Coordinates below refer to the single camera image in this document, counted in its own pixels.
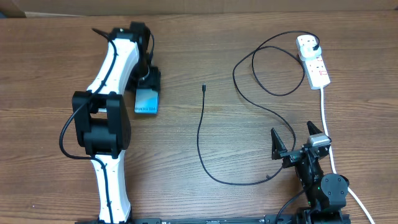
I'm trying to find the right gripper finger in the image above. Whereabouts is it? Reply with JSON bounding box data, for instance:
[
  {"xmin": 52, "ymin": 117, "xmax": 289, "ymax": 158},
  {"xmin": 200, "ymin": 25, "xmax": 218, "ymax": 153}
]
[
  {"xmin": 307, "ymin": 121, "xmax": 323, "ymax": 136},
  {"xmin": 271, "ymin": 128, "xmax": 287, "ymax": 160}
]

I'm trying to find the blue Galaxy smartphone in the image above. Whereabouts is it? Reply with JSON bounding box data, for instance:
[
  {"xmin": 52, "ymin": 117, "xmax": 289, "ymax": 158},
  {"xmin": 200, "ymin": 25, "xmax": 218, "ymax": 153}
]
[{"xmin": 134, "ymin": 89, "xmax": 159, "ymax": 114}]

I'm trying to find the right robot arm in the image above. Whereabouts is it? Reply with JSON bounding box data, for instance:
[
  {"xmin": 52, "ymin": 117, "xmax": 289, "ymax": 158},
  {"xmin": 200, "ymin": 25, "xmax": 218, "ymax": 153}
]
[{"xmin": 271, "ymin": 121, "xmax": 351, "ymax": 224}]

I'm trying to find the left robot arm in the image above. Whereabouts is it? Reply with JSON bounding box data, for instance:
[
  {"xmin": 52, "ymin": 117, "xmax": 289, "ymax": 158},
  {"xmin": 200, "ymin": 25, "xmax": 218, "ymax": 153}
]
[{"xmin": 59, "ymin": 22, "xmax": 161, "ymax": 223}]

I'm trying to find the white charger plug adapter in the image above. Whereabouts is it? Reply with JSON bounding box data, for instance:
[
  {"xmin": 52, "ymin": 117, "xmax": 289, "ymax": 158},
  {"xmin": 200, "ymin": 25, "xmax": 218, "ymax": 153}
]
[{"xmin": 298, "ymin": 45, "xmax": 322, "ymax": 61}]

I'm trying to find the white power strip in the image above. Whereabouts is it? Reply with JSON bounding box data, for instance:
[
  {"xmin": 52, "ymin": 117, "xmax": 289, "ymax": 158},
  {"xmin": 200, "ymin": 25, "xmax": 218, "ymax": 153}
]
[{"xmin": 296, "ymin": 35, "xmax": 330, "ymax": 90}]

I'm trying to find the white power strip cord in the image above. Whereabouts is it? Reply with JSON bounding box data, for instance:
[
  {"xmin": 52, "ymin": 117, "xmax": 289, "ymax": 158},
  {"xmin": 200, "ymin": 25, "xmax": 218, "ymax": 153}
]
[{"xmin": 319, "ymin": 86, "xmax": 376, "ymax": 224}]

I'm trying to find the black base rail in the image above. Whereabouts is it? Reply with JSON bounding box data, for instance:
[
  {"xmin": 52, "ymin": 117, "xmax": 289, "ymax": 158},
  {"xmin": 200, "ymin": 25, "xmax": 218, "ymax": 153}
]
[{"xmin": 74, "ymin": 213, "xmax": 352, "ymax": 224}]

